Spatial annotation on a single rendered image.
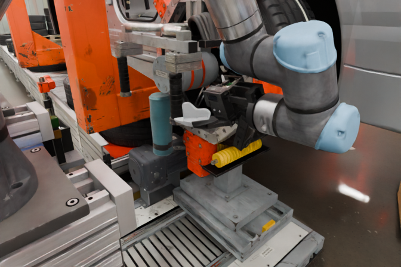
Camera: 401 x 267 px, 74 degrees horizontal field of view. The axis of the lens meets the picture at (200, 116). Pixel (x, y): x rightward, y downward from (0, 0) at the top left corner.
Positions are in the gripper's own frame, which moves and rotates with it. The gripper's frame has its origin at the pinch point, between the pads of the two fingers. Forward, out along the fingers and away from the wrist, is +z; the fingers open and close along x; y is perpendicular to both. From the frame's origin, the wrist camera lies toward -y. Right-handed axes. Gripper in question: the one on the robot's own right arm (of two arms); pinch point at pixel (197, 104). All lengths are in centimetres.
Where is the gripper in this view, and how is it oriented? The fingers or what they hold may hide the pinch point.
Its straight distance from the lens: 65.0
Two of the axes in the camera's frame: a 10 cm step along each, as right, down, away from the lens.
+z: -6.6, -1.9, 7.3
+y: -3.1, -8.1, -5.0
